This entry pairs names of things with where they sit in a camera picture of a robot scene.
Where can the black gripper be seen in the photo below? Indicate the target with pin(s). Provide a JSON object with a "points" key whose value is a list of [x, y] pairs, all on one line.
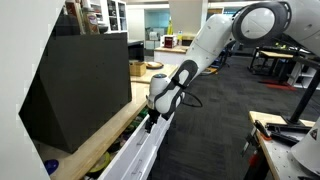
{"points": [[153, 115]]}

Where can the white drawer holding tape rolls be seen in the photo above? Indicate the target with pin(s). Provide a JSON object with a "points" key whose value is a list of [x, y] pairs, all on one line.
{"points": [[146, 150]]}

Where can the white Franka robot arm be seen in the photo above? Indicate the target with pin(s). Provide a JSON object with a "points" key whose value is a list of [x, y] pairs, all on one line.
{"points": [[213, 40]]}

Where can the wooden countertop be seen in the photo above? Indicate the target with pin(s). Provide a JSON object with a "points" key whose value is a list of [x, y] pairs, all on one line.
{"points": [[110, 126]]}

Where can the shallow brown bowl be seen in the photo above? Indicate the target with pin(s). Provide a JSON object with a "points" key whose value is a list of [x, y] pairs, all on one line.
{"points": [[154, 65]]}

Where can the white table with wooden top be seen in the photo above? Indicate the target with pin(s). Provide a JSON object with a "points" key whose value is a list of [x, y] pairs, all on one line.
{"points": [[170, 55]]}

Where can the large black box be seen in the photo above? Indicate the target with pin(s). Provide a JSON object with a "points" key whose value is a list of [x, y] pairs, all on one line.
{"points": [[83, 86]]}

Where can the red and white box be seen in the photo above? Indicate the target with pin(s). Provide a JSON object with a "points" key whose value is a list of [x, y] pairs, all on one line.
{"points": [[170, 41]]}

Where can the yellow bottle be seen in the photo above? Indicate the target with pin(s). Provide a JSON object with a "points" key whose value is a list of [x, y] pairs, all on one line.
{"points": [[170, 27]]}

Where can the blue round object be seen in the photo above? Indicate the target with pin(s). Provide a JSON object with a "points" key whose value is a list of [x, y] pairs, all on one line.
{"points": [[51, 166]]}

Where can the red and black clamp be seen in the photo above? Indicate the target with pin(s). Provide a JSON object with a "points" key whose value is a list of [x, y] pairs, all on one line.
{"points": [[254, 159]]}

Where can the white shelving unit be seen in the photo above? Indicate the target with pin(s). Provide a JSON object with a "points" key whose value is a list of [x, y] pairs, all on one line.
{"points": [[113, 15]]}

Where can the brown bottle with label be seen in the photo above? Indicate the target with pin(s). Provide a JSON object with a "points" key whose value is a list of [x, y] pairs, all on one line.
{"points": [[90, 20]]}

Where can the black clamp tool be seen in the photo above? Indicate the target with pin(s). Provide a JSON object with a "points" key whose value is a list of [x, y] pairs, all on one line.
{"points": [[283, 131]]}

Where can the wooden workbench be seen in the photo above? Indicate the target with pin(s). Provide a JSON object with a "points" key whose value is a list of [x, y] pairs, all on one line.
{"points": [[283, 156]]}

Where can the white blurred foreground panel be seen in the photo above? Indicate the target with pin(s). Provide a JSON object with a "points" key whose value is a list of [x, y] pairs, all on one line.
{"points": [[16, 83]]}

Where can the black stand pole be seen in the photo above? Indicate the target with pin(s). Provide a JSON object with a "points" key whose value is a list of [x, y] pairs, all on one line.
{"points": [[305, 96]]}

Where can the white cone-shaped base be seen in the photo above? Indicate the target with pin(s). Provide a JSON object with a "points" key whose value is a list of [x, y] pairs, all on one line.
{"points": [[308, 150]]}

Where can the black frame table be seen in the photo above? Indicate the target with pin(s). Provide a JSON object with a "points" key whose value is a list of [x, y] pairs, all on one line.
{"points": [[276, 56]]}

